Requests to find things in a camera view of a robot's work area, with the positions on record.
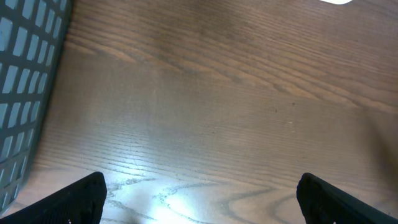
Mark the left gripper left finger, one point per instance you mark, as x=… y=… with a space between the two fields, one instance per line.
x=80 y=202

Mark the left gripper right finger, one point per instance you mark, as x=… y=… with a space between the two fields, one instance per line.
x=321 y=202

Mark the grey plastic mesh basket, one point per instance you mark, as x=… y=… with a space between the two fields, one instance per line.
x=32 y=37

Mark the white barcode scanner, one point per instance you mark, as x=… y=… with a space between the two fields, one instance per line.
x=337 y=2

